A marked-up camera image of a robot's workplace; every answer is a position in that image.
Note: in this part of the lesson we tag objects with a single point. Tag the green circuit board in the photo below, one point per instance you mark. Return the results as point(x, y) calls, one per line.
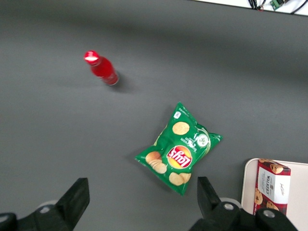
point(276, 3)

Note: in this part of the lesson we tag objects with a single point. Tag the red bottle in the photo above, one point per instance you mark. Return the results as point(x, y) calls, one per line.
point(103, 69)

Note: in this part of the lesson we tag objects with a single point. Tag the green Lay's chips bag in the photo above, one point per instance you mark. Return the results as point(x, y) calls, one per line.
point(180, 149)

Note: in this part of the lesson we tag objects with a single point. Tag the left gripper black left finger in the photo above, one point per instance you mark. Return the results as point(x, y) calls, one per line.
point(65, 211)

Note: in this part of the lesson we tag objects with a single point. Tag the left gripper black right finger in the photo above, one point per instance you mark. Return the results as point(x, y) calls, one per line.
point(216, 214)

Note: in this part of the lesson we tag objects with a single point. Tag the cream plastic tray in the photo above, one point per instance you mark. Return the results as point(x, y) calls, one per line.
point(247, 183)

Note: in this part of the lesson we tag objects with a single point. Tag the red cookie box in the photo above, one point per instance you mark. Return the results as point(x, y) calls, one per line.
point(273, 190)

